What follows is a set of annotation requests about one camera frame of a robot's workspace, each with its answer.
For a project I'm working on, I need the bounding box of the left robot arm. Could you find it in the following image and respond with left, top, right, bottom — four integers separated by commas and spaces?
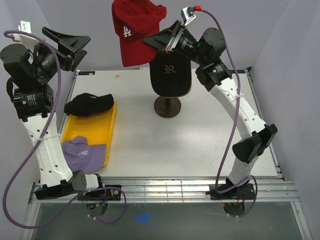
0, 27, 106, 200

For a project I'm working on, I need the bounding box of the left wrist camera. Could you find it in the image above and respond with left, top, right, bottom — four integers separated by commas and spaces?
11, 21, 38, 43

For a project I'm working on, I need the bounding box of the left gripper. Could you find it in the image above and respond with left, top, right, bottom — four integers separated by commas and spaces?
33, 26, 90, 83

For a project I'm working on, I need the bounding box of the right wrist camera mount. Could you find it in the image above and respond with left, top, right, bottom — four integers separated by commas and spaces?
181, 5, 202, 28

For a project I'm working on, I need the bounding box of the black cap gold R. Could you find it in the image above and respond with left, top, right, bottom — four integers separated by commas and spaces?
149, 52, 192, 98

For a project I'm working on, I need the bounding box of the dark wooden stand base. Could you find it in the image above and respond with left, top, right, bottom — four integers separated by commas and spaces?
154, 96, 182, 119

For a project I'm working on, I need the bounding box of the red cap white logo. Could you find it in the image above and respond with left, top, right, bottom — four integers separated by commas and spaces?
111, 0, 167, 67

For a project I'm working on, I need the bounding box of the black cap white NY logo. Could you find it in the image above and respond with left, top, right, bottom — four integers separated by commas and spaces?
64, 92, 115, 117

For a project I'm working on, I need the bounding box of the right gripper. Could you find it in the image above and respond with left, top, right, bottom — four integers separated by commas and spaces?
140, 21, 206, 67

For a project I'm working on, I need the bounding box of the aluminium front rail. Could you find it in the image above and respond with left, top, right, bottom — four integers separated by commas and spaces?
28, 176, 301, 204

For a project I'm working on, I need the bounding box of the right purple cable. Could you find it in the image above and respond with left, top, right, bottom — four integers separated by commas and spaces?
199, 7, 258, 219

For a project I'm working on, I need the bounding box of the purple cable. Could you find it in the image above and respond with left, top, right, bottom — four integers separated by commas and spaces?
2, 30, 127, 229
199, 7, 258, 219

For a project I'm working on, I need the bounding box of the lavender cap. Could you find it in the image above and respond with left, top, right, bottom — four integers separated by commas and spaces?
61, 136, 107, 174

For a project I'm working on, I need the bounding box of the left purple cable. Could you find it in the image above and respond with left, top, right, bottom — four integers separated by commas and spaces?
2, 30, 127, 229

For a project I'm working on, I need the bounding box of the yellow plastic tray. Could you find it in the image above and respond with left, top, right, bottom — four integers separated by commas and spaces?
60, 102, 117, 168

